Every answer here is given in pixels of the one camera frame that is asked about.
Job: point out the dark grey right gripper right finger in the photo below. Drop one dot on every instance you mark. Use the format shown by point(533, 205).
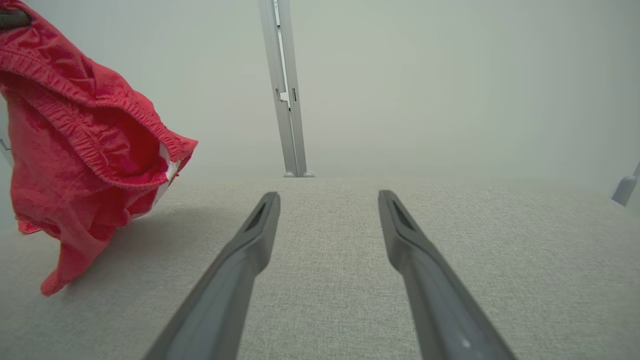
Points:
point(445, 310)

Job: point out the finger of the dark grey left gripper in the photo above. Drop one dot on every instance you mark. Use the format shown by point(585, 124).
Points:
point(14, 19)

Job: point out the red shorts with white stripe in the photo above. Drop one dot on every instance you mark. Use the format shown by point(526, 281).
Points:
point(75, 150)

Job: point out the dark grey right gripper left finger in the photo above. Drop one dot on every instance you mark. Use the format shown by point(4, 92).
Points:
point(215, 310)

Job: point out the grey metal partition post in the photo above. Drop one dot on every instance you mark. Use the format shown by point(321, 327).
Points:
point(624, 190)
point(2, 154)
point(292, 140)

